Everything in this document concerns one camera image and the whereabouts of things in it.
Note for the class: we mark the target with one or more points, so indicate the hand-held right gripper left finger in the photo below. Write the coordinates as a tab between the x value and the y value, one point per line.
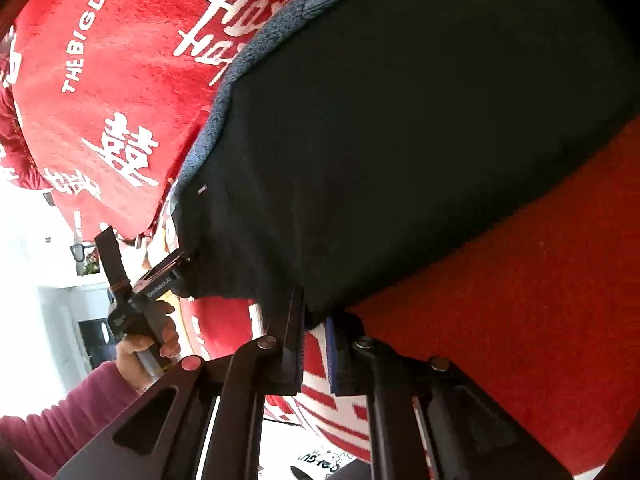
298	345

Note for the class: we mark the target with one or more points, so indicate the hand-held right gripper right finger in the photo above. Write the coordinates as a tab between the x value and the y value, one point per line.
332	360

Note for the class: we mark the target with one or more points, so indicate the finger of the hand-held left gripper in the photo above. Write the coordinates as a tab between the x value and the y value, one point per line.
179	258

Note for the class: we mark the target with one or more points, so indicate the black pants with blue waistband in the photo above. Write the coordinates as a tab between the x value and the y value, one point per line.
400	135

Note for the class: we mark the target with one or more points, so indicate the person's left forearm pink sleeve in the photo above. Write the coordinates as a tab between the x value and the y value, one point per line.
60	420

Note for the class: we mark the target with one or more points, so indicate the person's left hand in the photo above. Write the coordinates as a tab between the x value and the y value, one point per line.
131	362

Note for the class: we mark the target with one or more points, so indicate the white cabinet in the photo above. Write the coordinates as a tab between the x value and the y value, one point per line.
65	320

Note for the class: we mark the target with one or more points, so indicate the white printed bag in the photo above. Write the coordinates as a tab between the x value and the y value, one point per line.
325	460

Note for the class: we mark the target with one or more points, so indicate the red printed blanket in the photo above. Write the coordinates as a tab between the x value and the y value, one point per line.
125	60

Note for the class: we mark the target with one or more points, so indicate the dark red satin cloth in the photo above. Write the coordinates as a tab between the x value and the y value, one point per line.
15	130

